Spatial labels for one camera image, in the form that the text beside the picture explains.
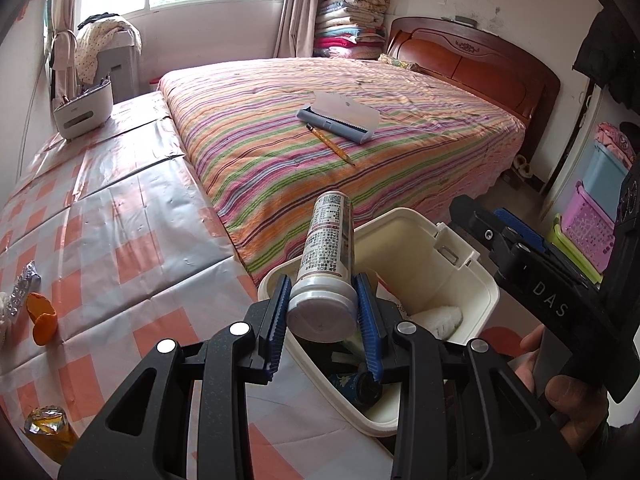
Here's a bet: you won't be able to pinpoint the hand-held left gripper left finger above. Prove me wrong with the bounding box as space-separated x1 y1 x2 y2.
57 275 294 480

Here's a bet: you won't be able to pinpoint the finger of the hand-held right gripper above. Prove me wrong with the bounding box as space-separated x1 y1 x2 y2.
449 194 607 347
493 207 604 292

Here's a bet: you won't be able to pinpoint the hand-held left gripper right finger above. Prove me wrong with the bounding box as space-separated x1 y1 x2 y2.
352 272 587 480

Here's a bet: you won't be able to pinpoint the white labelled tube bottle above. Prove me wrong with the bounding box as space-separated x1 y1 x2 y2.
284 190 359 344

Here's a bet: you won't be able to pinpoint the white plastic bin with lid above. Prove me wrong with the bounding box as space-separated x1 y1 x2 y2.
257 207 501 439

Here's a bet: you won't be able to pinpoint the person's right forearm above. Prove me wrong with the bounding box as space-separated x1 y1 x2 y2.
575 412 640 480

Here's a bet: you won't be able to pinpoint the person's right hand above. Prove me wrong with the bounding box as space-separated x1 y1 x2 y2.
515 324 610 455

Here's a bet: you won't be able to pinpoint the green storage basket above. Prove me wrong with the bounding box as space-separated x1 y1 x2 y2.
549 214 604 284

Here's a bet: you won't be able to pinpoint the pair of fluffy slippers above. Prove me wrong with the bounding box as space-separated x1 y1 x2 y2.
511 154 537 182

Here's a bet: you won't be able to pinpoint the red round object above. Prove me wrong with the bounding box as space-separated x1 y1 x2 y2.
481 324 524 359

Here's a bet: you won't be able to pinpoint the purple storage basket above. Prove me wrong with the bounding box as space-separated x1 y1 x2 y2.
561 181 617 274

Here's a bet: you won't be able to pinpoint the blue storage basket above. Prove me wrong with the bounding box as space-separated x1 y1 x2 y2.
579 139 632 212

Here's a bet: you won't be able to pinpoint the pink folded clothes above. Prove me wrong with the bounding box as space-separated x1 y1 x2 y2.
594 121 640 167

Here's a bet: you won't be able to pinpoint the striped bed blanket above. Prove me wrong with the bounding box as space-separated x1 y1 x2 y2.
157 54 529 287

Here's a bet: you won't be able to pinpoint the wooden bed headboard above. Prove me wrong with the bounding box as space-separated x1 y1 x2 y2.
386 15 562 127

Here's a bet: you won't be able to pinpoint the orange checkered tablecloth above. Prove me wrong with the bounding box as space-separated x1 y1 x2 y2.
0 91 401 480

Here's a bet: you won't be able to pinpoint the yellow pencil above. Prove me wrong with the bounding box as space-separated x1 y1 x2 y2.
305 123 357 167

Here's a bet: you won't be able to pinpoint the dark hanging jacket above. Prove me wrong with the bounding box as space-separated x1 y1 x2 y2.
571 0 640 112

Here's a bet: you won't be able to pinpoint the floral pillow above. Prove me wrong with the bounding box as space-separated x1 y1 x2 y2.
377 53 422 73

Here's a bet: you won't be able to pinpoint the blue open case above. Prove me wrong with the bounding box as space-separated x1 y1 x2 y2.
296 90 379 144

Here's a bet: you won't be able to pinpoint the orange peel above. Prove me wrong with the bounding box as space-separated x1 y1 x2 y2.
25 292 59 347

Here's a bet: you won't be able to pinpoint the silver foil wrapper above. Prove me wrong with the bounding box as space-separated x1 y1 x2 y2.
1 259 42 322

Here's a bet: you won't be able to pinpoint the stack of folded blankets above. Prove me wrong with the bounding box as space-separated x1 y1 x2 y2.
313 0 392 62

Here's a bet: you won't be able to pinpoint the white desktop organizer box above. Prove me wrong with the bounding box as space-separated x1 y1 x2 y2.
52 76 115 140

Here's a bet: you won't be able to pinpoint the grey cabinet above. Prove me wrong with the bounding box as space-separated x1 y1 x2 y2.
96 34 142 104

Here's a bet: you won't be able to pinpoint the polka-dot cloth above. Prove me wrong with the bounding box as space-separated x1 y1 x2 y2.
76 11 144 84

